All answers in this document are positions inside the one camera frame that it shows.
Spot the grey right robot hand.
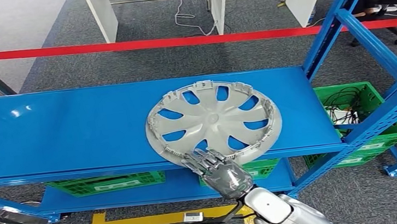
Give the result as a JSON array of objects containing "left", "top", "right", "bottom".
[{"left": 180, "top": 144, "right": 255, "bottom": 205}]

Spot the grey plastic wheel hubcap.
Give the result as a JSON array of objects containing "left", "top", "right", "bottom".
[{"left": 141, "top": 73, "right": 287, "bottom": 175}]

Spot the long blue metal shelf rack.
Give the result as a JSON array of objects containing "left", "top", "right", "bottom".
[{"left": 0, "top": 0, "right": 397, "bottom": 224}]

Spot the green plastic crate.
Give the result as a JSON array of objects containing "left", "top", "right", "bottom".
[
  {"left": 312, "top": 78, "right": 397, "bottom": 158},
  {"left": 46, "top": 170, "right": 166, "bottom": 201},
  {"left": 303, "top": 145, "right": 390, "bottom": 172},
  {"left": 197, "top": 157, "right": 282, "bottom": 188}
]

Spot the white power adapter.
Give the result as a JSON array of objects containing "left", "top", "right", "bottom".
[{"left": 328, "top": 107, "right": 360, "bottom": 127}]

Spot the red barrier belt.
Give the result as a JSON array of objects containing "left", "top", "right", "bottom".
[{"left": 0, "top": 12, "right": 397, "bottom": 66}]

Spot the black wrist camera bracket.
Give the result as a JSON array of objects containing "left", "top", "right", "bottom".
[{"left": 200, "top": 199, "right": 255, "bottom": 224}]

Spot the black cable bundle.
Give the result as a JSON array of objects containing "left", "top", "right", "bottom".
[{"left": 322, "top": 85, "right": 373, "bottom": 127}]

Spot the white floor cable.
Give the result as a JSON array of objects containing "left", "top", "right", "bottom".
[{"left": 172, "top": 0, "right": 219, "bottom": 39}]

